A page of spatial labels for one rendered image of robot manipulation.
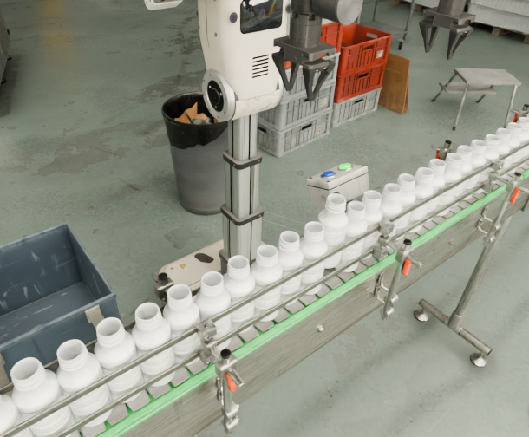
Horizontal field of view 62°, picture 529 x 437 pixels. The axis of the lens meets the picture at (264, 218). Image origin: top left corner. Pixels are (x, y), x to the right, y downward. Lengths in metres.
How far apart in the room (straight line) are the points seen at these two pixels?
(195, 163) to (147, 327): 1.88
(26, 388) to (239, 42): 0.97
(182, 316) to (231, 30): 0.81
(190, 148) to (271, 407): 1.37
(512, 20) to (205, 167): 5.45
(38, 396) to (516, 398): 1.92
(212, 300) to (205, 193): 1.92
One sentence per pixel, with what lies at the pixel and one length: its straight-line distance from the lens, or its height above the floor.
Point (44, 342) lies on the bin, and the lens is 1.07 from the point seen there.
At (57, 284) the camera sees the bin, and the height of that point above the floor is 0.76.
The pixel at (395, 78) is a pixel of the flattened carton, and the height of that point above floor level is 0.31.
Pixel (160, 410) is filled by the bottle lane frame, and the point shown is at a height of 0.98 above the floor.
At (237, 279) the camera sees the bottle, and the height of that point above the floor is 1.14.
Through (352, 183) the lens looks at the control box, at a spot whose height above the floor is 1.10.
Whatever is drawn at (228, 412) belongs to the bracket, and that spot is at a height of 0.94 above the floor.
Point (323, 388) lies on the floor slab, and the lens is 2.01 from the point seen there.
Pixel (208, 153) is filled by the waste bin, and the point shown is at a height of 0.45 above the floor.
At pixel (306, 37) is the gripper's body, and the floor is 1.47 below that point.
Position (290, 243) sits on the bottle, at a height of 1.16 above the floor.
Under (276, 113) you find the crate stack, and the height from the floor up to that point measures 0.35.
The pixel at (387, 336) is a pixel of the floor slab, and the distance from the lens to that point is 2.23.
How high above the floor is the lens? 1.70
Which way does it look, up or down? 38 degrees down
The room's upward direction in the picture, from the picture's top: 3 degrees clockwise
